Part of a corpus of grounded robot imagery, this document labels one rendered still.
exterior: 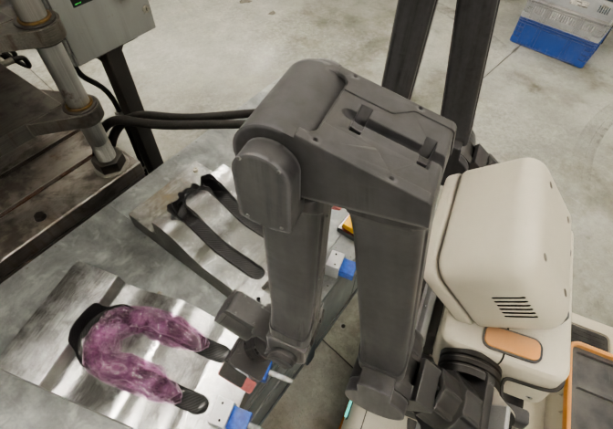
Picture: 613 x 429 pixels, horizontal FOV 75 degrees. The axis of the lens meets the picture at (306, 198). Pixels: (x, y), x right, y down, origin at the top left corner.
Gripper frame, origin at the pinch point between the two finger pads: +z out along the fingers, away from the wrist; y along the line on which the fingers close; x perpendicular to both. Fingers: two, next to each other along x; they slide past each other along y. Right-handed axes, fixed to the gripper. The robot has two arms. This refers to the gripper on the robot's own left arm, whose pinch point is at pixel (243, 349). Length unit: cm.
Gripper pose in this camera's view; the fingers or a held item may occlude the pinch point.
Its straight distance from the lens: 83.0
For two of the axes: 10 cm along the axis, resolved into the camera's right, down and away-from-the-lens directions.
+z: -4.3, 4.1, 8.0
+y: -4.0, 7.1, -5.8
